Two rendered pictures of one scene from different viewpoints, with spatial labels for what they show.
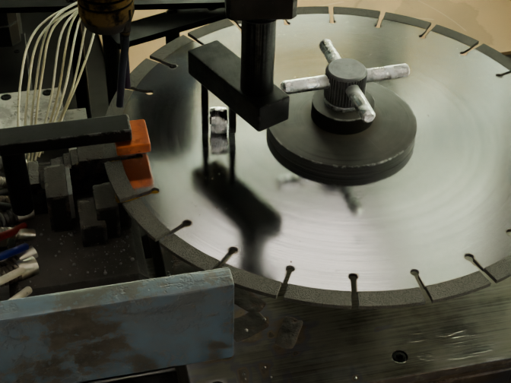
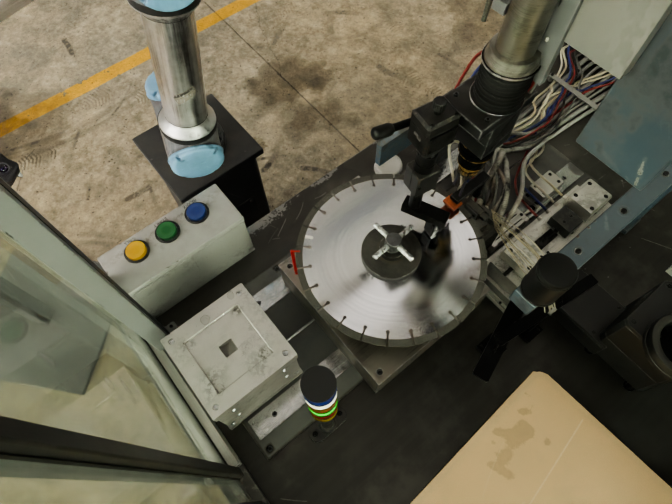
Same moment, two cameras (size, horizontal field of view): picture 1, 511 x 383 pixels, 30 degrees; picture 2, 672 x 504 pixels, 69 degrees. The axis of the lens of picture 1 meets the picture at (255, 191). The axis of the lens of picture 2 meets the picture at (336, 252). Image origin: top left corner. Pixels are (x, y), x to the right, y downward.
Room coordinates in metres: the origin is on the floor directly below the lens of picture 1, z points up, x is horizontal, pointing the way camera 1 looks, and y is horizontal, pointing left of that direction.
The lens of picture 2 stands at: (0.89, -0.31, 1.77)
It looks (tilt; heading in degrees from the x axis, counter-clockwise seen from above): 64 degrees down; 156
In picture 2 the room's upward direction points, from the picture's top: 2 degrees counter-clockwise
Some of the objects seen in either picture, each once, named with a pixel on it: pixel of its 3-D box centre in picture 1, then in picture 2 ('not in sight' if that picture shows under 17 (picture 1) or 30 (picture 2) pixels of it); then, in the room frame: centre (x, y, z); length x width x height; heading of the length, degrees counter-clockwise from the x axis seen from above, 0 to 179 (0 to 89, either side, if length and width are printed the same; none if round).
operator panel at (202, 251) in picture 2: not in sight; (182, 253); (0.33, -0.43, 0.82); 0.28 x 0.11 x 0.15; 104
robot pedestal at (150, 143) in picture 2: not in sight; (227, 215); (-0.01, -0.31, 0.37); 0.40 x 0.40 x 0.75; 14
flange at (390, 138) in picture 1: (342, 115); (391, 249); (0.57, -0.06, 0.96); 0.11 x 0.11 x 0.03
